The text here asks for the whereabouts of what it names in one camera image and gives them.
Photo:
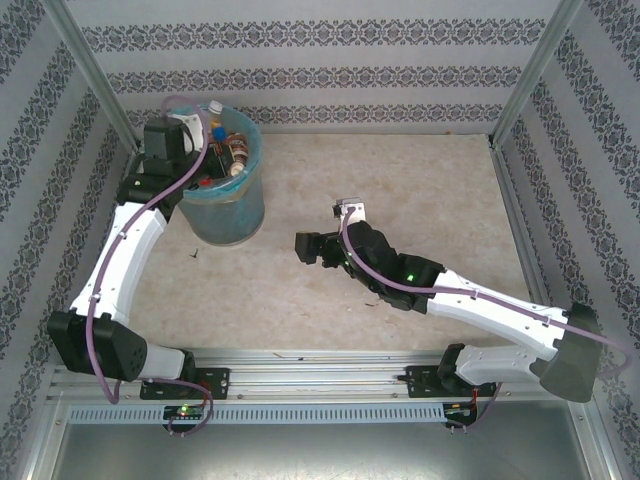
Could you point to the brown Nescafe coffee bottle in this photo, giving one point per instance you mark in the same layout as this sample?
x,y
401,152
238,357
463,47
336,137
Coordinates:
x,y
239,150

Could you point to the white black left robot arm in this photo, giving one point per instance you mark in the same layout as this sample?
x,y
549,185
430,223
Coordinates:
x,y
125,250

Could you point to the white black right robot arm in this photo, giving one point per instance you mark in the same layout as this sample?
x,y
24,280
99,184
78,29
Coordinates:
x,y
500,315

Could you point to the blue plastic bin liner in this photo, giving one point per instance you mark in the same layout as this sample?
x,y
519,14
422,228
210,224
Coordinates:
x,y
252,145

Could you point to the grey metal mesh bin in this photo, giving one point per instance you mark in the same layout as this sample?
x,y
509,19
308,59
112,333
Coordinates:
x,y
225,220

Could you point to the small brown scrap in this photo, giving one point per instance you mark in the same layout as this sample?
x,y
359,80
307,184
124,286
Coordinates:
x,y
372,303

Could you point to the small circuit board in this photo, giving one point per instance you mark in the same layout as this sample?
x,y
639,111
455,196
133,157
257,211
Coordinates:
x,y
185,411
457,410

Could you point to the grey metal panel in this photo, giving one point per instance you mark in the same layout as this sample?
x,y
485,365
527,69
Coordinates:
x,y
320,455

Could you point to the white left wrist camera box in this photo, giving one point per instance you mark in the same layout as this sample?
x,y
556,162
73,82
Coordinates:
x,y
195,132

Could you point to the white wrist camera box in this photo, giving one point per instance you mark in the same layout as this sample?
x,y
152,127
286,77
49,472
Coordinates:
x,y
352,210
195,132

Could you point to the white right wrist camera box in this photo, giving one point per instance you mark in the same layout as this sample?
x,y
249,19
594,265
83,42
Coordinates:
x,y
352,210

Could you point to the aluminium frame post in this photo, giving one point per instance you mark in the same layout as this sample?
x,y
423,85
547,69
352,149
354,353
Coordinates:
x,y
537,70
95,70

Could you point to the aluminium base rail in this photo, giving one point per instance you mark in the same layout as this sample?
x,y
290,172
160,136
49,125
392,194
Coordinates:
x,y
320,380

